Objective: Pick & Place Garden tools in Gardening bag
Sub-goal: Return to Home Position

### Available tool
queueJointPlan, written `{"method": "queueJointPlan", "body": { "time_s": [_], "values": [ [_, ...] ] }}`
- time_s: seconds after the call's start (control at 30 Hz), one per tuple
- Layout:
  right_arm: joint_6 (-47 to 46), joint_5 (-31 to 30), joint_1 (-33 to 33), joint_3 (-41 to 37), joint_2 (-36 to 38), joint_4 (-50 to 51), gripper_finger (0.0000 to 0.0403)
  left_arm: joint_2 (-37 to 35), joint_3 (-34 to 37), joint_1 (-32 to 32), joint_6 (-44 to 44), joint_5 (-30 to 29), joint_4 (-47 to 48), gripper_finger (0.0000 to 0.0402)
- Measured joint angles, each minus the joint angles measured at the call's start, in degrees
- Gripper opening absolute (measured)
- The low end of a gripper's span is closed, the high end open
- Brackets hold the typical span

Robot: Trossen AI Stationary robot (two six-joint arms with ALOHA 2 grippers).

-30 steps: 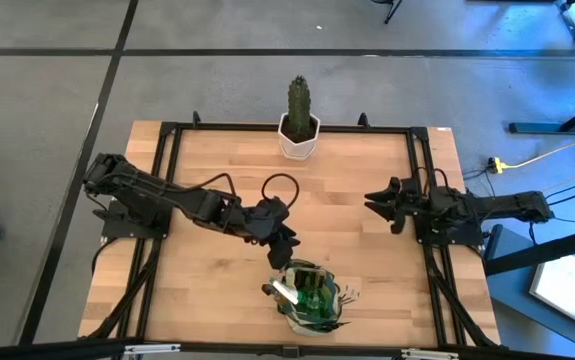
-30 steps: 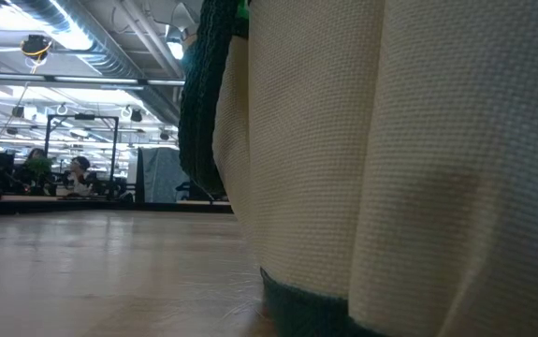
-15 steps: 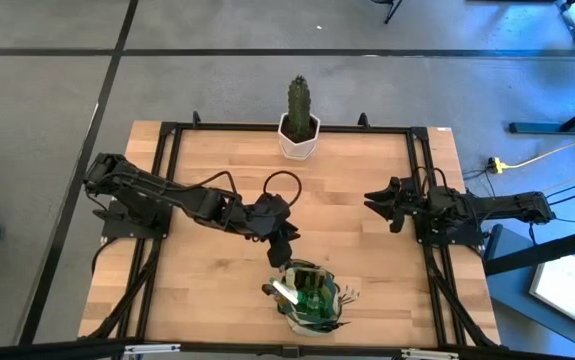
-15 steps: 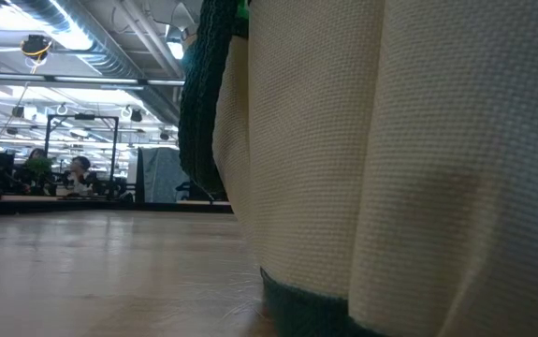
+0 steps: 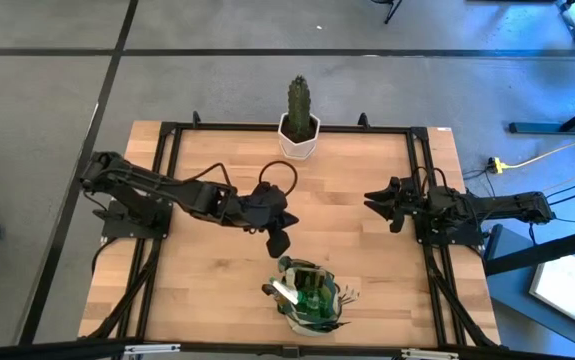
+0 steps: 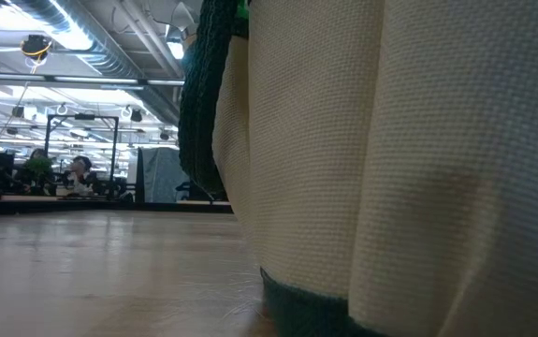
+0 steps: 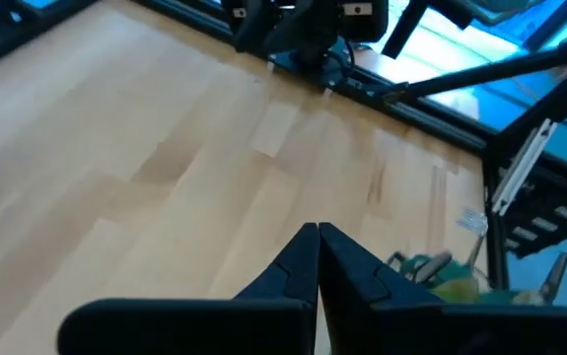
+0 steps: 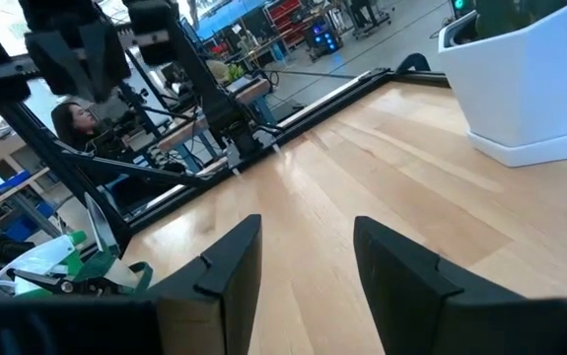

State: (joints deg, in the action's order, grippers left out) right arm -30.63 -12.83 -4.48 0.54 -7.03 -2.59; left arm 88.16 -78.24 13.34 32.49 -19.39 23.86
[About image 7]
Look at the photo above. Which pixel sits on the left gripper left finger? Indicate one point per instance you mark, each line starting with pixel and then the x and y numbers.
pixel 293 276

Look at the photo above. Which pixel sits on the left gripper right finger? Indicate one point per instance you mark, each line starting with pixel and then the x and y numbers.
pixel 357 281

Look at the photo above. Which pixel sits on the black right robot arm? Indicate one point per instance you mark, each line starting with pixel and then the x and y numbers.
pixel 307 24

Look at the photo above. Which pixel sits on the cream and green gardening bag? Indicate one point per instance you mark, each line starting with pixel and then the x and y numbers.
pixel 455 286

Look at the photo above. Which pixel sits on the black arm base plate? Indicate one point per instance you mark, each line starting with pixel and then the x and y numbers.
pixel 322 71

